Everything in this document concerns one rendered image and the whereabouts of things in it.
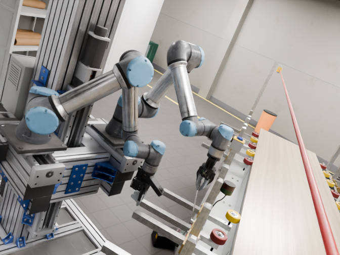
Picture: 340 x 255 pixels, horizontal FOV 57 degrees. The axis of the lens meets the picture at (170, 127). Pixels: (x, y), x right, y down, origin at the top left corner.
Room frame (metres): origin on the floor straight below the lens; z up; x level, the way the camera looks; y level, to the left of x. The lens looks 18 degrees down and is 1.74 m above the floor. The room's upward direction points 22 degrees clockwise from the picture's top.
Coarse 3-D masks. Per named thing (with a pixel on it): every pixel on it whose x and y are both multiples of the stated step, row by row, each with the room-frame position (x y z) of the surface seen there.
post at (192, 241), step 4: (188, 236) 0.88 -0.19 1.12; (192, 236) 0.88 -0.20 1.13; (188, 240) 0.86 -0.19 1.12; (192, 240) 0.86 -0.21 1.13; (196, 240) 0.87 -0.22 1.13; (184, 244) 0.86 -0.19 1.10; (188, 244) 0.86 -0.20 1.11; (192, 244) 0.86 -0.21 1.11; (196, 244) 0.86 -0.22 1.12; (184, 248) 0.86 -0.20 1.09; (188, 248) 0.86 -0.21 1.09; (192, 248) 0.86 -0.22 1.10; (180, 252) 0.86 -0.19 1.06; (184, 252) 0.86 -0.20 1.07; (188, 252) 0.86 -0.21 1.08; (192, 252) 0.86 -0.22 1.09
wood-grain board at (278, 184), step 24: (264, 144) 3.19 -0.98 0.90; (288, 144) 3.62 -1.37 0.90; (264, 168) 2.46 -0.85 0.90; (288, 168) 2.72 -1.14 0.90; (312, 168) 3.03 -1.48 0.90; (264, 192) 1.99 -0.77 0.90; (288, 192) 2.17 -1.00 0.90; (264, 216) 1.66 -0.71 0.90; (288, 216) 1.79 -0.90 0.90; (312, 216) 1.93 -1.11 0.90; (336, 216) 2.10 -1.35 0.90; (240, 240) 1.33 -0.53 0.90; (264, 240) 1.41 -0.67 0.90; (288, 240) 1.51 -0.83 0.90; (312, 240) 1.61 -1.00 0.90; (336, 240) 1.73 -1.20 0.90
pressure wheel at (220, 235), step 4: (216, 228) 1.33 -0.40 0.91; (212, 232) 1.29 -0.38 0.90; (216, 232) 1.30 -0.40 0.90; (220, 232) 1.31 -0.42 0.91; (224, 232) 1.33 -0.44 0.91; (212, 236) 1.28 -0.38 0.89; (216, 236) 1.27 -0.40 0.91; (220, 236) 1.28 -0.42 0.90; (224, 236) 1.30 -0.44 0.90; (212, 240) 1.27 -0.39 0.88; (216, 240) 1.26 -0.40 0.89; (220, 240) 1.26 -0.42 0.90; (224, 240) 1.27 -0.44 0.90; (220, 244) 1.26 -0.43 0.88; (212, 248) 1.30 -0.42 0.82
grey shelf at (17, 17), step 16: (0, 0) 2.91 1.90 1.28; (16, 0) 2.89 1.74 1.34; (48, 0) 3.80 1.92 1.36; (0, 16) 2.90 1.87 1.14; (16, 16) 2.88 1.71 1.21; (32, 16) 3.78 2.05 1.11; (0, 32) 2.90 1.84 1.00; (0, 48) 2.90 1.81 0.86; (16, 48) 2.98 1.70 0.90; (32, 48) 3.23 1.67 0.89; (0, 64) 2.90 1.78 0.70; (0, 80) 2.89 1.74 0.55; (0, 96) 2.89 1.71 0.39
